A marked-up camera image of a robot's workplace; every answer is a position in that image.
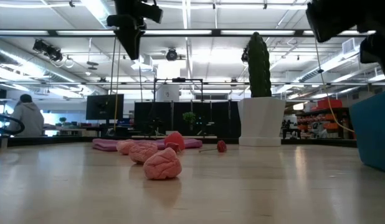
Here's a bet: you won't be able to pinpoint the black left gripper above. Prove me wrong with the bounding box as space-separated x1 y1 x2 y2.
106 0 147 61

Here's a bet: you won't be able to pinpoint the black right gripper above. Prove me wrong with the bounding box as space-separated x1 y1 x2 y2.
305 0 385 88

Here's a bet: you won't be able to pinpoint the pink wrinkled toy piece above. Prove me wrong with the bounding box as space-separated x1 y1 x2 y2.
116 139 137 156
143 147 183 180
128 142 159 165

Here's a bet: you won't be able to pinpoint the red toy tomato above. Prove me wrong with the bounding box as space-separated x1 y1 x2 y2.
163 131 186 152

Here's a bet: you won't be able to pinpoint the dark red toy radish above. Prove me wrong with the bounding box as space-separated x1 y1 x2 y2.
198 139 228 154

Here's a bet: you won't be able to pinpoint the teal tupperware container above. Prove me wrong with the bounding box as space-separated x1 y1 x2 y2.
349 89 385 174

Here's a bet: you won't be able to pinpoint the round black ceiling device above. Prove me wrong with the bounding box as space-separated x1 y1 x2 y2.
165 48 179 62

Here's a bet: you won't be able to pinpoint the white cylindrical tank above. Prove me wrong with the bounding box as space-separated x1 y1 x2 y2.
156 83 181 103

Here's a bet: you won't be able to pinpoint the black background monitor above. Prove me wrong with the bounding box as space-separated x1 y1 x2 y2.
85 93 125 121

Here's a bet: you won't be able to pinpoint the black ceiling spotlight cluster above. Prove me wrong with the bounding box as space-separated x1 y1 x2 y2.
32 39 64 62

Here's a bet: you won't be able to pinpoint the shelf with orange boxes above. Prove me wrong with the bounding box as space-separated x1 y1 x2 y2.
295 98 351 140

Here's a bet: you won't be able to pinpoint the small green background plant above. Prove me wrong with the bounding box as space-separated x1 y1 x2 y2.
182 111 197 131

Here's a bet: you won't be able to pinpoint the purple flat container lid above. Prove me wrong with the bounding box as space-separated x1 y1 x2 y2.
92 138 204 152

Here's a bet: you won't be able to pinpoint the black partition panels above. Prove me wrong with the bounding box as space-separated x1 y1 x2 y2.
133 100 242 139

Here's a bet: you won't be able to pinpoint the green cactus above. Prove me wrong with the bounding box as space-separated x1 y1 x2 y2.
247 31 273 98

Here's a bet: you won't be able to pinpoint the person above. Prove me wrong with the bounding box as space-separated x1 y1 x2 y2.
7 93 45 138

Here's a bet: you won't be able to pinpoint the white hexagonal plant pot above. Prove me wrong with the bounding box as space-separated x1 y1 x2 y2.
237 96 287 147

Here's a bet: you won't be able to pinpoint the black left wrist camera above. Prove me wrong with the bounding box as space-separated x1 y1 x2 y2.
138 1 164 24

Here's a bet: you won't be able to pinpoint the black background gantry frame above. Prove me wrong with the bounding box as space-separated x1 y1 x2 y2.
153 77 204 103

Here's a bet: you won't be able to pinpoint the yellow hanging cable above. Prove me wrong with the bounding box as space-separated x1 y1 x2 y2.
315 39 357 134

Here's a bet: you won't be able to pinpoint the black looped cable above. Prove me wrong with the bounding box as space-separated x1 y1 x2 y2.
0 113 26 136

